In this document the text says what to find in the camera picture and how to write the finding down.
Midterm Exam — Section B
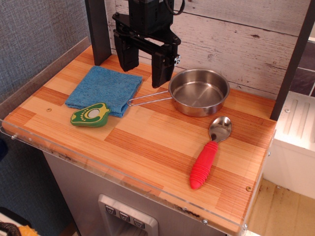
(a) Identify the red handled metal spoon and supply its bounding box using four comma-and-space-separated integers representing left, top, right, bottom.
189, 116, 232, 189

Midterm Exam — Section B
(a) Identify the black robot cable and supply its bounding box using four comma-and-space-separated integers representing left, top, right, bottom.
162, 0, 186, 16

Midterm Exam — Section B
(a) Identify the yellow object at corner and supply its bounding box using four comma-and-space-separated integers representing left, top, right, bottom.
0, 222, 40, 236

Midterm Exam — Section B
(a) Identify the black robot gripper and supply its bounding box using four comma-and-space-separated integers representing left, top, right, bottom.
112, 0, 182, 88

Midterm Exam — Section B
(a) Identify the blue folded cloth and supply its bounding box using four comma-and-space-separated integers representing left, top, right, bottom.
65, 66, 142, 118

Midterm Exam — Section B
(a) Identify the stainless steel pan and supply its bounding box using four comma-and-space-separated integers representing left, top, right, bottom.
127, 68, 230, 118

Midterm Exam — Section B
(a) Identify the dark right vertical post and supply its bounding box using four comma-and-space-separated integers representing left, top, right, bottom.
270, 0, 315, 121

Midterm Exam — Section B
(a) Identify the clear acrylic edge guard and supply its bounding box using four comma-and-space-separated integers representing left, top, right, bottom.
2, 117, 266, 236

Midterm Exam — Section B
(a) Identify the silver toy fridge cabinet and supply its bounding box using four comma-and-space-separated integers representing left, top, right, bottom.
44, 152, 246, 236

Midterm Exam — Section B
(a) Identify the white toy sink unit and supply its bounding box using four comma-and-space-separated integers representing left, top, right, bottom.
263, 92, 315, 198

